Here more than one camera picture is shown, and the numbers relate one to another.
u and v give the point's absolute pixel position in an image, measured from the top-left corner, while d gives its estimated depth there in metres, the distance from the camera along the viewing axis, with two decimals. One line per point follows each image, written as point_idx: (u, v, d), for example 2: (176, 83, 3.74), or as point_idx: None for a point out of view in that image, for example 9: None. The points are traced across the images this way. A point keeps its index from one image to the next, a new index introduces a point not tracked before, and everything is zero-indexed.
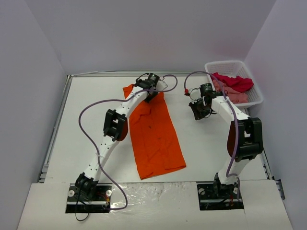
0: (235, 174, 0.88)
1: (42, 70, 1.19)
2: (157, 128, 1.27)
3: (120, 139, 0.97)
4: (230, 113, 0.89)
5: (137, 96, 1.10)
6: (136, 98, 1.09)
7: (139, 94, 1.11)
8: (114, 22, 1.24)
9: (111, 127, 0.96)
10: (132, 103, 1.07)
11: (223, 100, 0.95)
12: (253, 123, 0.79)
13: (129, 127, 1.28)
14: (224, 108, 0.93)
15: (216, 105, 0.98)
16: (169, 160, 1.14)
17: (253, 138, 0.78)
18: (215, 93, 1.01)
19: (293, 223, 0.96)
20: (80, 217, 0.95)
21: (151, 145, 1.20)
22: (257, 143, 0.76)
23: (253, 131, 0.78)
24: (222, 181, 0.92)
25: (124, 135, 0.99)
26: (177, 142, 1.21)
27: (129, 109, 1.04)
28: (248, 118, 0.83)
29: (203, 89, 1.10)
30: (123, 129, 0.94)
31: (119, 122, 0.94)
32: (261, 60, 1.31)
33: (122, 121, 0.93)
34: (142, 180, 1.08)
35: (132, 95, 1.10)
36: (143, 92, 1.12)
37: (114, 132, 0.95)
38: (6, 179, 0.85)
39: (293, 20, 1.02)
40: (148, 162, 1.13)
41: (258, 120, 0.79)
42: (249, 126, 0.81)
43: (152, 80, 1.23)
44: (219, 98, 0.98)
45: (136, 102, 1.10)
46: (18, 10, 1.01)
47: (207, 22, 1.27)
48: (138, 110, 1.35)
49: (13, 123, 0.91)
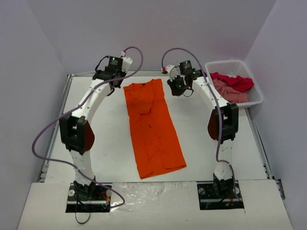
0: (228, 162, 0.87)
1: (42, 70, 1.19)
2: (157, 127, 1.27)
3: (87, 148, 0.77)
4: (211, 99, 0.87)
5: (98, 91, 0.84)
6: (96, 94, 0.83)
7: (100, 87, 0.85)
8: (114, 22, 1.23)
9: (70, 136, 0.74)
10: (92, 100, 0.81)
11: (204, 83, 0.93)
12: (231, 109, 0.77)
13: (129, 126, 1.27)
14: (205, 90, 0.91)
15: (196, 87, 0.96)
16: (169, 160, 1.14)
17: (230, 121, 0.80)
18: (195, 74, 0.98)
19: (294, 223, 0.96)
20: (81, 220, 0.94)
21: (152, 145, 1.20)
22: (234, 126, 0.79)
23: (231, 116, 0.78)
24: (219, 176, 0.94)
25: (90, 142, 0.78)
26: (177, 141, 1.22)
27: (89, 109, 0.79)
28: (227, 105, 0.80)
29: (182, 67, 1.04)
30: (86, 136, 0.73)
31: (78, 130, 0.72)
32: (261, 60, 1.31)
33: (82, 128, 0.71)
34: (142, 180, 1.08)
35: (89, 90, 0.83)
36: (105, 84, 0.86)
37: (76, 143, 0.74)
38: (6, 178, 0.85)
39: (293, 20, 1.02)
40: (148, 162, 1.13)
41: (235, 105, 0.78)
42: (227, 111, 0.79)
43: (114, 65, 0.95)
44: (201, 80, 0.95)
45: (98, 98, 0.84)
46: (18, 10, 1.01)
47: (207, 22, 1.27)
48: (139, 109, 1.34)
49: (13, 123, 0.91)
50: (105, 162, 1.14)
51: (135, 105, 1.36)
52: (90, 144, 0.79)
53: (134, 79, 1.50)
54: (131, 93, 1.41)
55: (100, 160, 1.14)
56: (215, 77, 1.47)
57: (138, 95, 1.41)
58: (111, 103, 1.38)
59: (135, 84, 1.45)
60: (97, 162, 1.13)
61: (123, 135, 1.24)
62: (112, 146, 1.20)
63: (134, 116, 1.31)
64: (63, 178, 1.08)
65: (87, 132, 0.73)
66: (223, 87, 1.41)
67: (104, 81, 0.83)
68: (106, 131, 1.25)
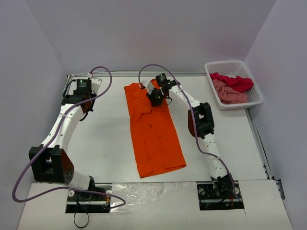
0: (216, 155, 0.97)
1: (41, 71, 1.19)
2: (158, 127, 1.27)
3: (66, 179, 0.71)
4: (185, 101, 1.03)
5: (70, 116, 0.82)
6: (68, 120, 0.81)
7: (72, 111, 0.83)
8: (114, 22, 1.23)
9: (45, 171, 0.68)
10: (64, 127, 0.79)
11: (179, 90, 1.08)
12: (205, 108, 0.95)
13: (130, 126, 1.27)
14: (179, 96, 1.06)
15: (172, 95, 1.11)
16: (169, 159, 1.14)
17: (206, 118, 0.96)
18: (170, 84, 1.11)
19: (293, 224, 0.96)
20: (80, 223, 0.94)
21: (151, 145, 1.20)
22: (210, 122, 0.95)
23: (206, 114, 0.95)
24: (215, 174, 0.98)
25: (70, 173, 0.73)
26: (177, 142, 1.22)
27: (63, 136, 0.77)
28: (200, 104, 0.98)
29: (158, 79, 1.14)
30: (63, 166, 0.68)
31: (53, 162, 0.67)
32: (261, 60, 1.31)
33: (57, 158, 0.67)
34: (141, 179, 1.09)
35: (60, 116, 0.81)
36: (76, 108, 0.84)
37: (54, 176, 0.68)
38: (6, 179, 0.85)
39: (294, 20, 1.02)
40: (148, 162, 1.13)
41: (207, 104, 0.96)
42: (201, 110, 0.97)
43: (83, 87, 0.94)
44: (175, 88, 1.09)
45: (70, 124, 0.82)
46: (18, 10, 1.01)
47: (207, 22, 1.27)
48: (140, 109, 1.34)
49: (12, 123, 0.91)
50: (105, 162, 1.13)
51: (135, 105, 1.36)
52: (70, 174, 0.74)
53: (134, 79, 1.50)
54: (131, 93, 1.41)
55: (100, 161, 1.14)
56: (214, 77, 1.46)
57: (139, 95, 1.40)
58: (111, 103, 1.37)
59: (135, 84, 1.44)
60: (97, 163, 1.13)
61: (123, 136, 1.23)
62: (112, 147, 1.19)
63: (134, 115, 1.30)
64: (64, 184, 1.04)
65: (63, 162, 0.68)
66: (223, 88, 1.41)
67: (75, 105, 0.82)
68: (106, 131, 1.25)
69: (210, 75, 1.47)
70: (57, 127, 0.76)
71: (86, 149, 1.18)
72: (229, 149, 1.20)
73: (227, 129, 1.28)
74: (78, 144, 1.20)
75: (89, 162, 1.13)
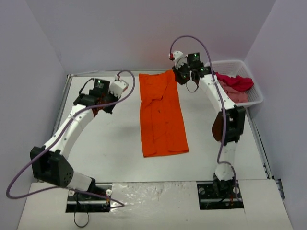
0: (228, 162, 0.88)
1: (41, 70, 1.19)
2: (166, 112, 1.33)
3: (63, 182, 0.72)
4: (218, 99, 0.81)
5: (78, 119, 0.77)
6: (76, 123, 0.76)
7: (81, 114, 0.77)
8: (114, 22, 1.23)
9: (43, 171, 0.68)
10: (70, 131, 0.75)
11: (212, 82, 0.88)
12: (238, 112, 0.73)
13: (140, 109, 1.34)
14: (211, 89, 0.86)
15: (203, 86, 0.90)
16: (172, 143, 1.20)
17: (236, 123, 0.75)
18: (203, 71, 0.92)
19: (293, 223, 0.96)
20: (80, 223, 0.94)
21: (159, 129, 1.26)
22: (239, 129, 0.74)
23: (237, 119, 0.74)
24: (219, 176, 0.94)
25: (68, 176, 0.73)
26: (183, 128, 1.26)
27: (66, 140, 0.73)
28: (233, 107, 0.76)
29: (191, 60, 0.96)
30: (60, 172, 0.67)
31: (52, 165, 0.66)
32: (261, 59, 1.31)
33: (55, 163, 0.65)
34: (144, 158, 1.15)
35: (68, 118, 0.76)
36: (87, 111, 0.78)
37: (51, 177, 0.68)
38: (6, 178, 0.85)
39: (294, 19, 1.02)
40: (153, 143, 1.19)
41: (243, 109, 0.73)
42: (233, 113, 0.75)
43: (99, 90, 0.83)
44: (208, 78, 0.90)
45: (77, 127, 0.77)
46: (18, 10, 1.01)
47: (206, 22, 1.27)
48: (152, 94, 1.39)
49: (12, 123, 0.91)
50: (106, 161, 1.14)
51: (148, 90, 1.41)
52: (68, 177, 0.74)
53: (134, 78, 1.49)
54: (145, 79, 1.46)
55: (100, 160, 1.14)
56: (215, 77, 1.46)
57: (152, 82, 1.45)
58: None
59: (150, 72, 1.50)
60: (97, 163, 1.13)
61: (123, 136, 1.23)
62: (112, 146, 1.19)
63: (146, 100, 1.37)
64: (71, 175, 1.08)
65: (61, 168, 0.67)
66: (223, 87, 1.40)
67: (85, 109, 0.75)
68: (106, 131, 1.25)
69: None
70: (63, 129, 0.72)
71: (87, 148, 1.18)
72: None
73: None
74: (79, 143, 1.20)
75: (89, 160, 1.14)
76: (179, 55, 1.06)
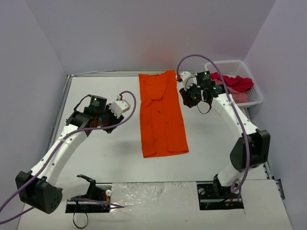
0: (239, 189, 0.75)
1: (41, 71, 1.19)
2: (166, 113, 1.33)
3: (50, 209, 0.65)
4: (236, 122, 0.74)
5: (69, 141, 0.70)
6: (66, 145, 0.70)
7: (72, 136, 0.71)
8: (113, 22, 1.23)
9: (29, 196, 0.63)
10: (60, 154, 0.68)
11: (227, 102, 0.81)
12: (261, 137, 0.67)
13: (140, 110, 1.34)
14: (228, 111, 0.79)
15: (217, 106, 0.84)
16: (172, 144, 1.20)
17: (259, 150, 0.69)
18: (217, 90, 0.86)
19: (293, 223, 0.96)
20: (78, 223, 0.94)
21: (159, 129, 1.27)
22: (262, 157, 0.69)
23: (260, 144, 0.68)
24: (223, 183, 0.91)
25: (56, 201, 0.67)
26: (183, 128, 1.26)
27: (55, 166, 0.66)
28: (255, 132, 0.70)
29: (200, 78, 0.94)
30: (45, 199, 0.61)
31: (37, 192, 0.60)
32: (261, 60, 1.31)
33: (41, 191, 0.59)
34: (144, 159, 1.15)
35: (58, 140, 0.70)
36: (78, 132, 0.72)
37: (37, 204, 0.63)
38: (6, 179, 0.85)
39: (294, 19, 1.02)
40: (153, 144, 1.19)
41: (265, 132, 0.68)
42: (255, 139, 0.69)
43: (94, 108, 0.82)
44: (223, 98, 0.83)
45: (68, 150, 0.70)
46: (18, 11, 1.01)
47: (206, 22, 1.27)
48: (152, 95, 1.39)
49: (12, 123, 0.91)
50: (106, 161, 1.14)
51: (147, 91, 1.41)
52: (56, 202, 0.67)
53: (134, 78, 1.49)
54: (145, 80, 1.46)
55: (100, 160, 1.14)
56: (215, 77, 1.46)
57: (152, 82, 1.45)
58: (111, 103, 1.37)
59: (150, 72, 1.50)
60: (97, 163, 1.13)
61: (123, 137, 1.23)
62: (112, 146, 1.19)
63: (145, 100, 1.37)
64: (71, 176, 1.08)
65: (47, 195, 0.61)
66: None
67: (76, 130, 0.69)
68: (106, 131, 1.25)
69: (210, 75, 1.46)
70: (51, 154, 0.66)
71: (87, 148, 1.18)
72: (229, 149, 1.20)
73: (227, 129, 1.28)
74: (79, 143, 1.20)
75: (89, 160, 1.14)
76: (187, 75, 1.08)
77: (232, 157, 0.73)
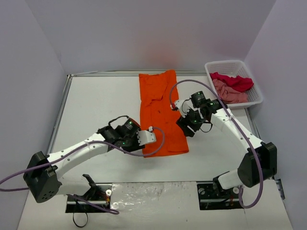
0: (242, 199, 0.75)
1: (41, 71, 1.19)
2: (166, 113, 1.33)
3: (41, 198, 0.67)
4: (240, 137, 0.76)
5: (91, 147, 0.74)
6: (86, 150, 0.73)
7: (96, 143, 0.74)
8: (114, 22, 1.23)
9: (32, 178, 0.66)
10: (78, 154, 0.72)
11: (227, 117, 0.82)
12: (268, 150, 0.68)
13: (140, 109, 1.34)
14: (230, 126, 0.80)
15: (216, 122, 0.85)
16: (172, 144, 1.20)
17: (267, 164, 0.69)
18: (213, 105, 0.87)
19: (293, 223, 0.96)
20: (78, 222, 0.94)
21: (159, 129, 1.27)
22: (272, 170, 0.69)
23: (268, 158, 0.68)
24: (224, 186, 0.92)
25: (48, 194, 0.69)
26: None
27: (69, 162, 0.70)
28: (261, 145, 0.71)
29: (194, 99, 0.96)
30: (44, 187, 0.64)
31: (41, 178, 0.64)
32: (261, 60, 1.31)
33: (46, 178, 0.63)
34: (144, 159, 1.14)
35: (84, 142, 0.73)
36: (103, 144, 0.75)
37: (33, 188, 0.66)
38: (6, 179, 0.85)
39: (294, 19, 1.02)
40: (153, 144, 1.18)
41: (272, 145, 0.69)
42: (262, 153, 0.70)
43: (126, 131, 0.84)
44: (221, 113, 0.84)
45: (87, 154, 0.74)
46: (18, 11, 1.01)
47: (206, 22, 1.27)
48: (152, 95, 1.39)
49: (12, 123, 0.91)
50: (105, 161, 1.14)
51: (147, 91, 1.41)
52: (49, 196, 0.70)
53: (134, 78, 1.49)
54: (145, 79, 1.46)
55: (100, 160, 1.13)
56: (214, 77, 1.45)
57: (152, 82, 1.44)
58: (111, 102, 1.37)
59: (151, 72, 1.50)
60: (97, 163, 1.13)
61: None
62: None
63: (146, 100, 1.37)
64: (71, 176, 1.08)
65: (47, 185, 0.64)
66: (223, 87, 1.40)
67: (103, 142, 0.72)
68: None
69: (210, 75, 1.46)
70: (72, 150, 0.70)
71: None
72: (229, 148, 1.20)
73: None
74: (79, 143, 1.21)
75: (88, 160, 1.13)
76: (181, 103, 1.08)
77: (241, 174, 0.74)
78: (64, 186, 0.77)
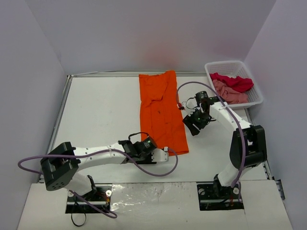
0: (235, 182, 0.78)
1: (41, 71, 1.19)
2: (166, 113, 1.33)
3: (51, 186, 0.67)
4: (231, 121, 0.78)
5: (112, 155, 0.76)
6: (107, 155, 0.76)
7: (116, 153, 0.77)
8: (114, 22, 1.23)
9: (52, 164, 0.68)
10: (100, 157, 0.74)
11: (222, 107, 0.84)
12: (256, 132, 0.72)
13: (140, 109, 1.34)
14: (223, 114, 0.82)
15: (214, 112, 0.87)
16: (172, 144, 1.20)
17: (256, 146, 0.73)
18: (213, 99, 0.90)
19: (294, 224, 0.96)
20: (77, 222, 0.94)
21: (159, 129, 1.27)
22: (261, 153, 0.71)
23: (256, 140, 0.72)
24: (222, 182, 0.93)
25: (58, 185, 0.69)
26: (183, 129, 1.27)
27: (91, 161, 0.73)
28: (250, 126, 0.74)
29: (198, 97, 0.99)
30: (62, 176, 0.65)
31: (64, 166, 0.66)
32: (261, 60, 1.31)
33: (68, 168, 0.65)
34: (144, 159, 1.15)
35: (106, 147, 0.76)
36: (123, 155, 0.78)
37: (50, 173, 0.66)
38: (6, 179, 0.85)
39: (294, 19, 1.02)
40: None
41: (260, 128, 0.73)
42: (251, 135, 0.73)
43: (143, 148, 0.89)
44: (218, 104, 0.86)
45: (106, 159, 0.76)
46: (18, 11, 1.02)
47: (206, 23, 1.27)
48: (152, 95, 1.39)
49: (12, 123, 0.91)
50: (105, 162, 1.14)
51: (147, 91, 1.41)
52: (57, 187, 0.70)
53: (134, 79, 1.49)
54: (145, 80, 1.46)
55: None
56: (214, 77, 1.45)
57: (152, 82, 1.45)
58: (111, 103, 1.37)
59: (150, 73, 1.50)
60: None
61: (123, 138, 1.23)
62: None
63: (146, 100, 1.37)
64: None
65: (65, 175, 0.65)
66: (223, 88, 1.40)
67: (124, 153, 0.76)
68: (106, 132, 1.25)
69: (210, 75, 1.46)
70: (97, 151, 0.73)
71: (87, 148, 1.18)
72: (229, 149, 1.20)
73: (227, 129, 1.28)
74: (79, 143, 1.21)
75: None
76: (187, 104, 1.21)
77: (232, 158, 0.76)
78: (73, 181, 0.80)
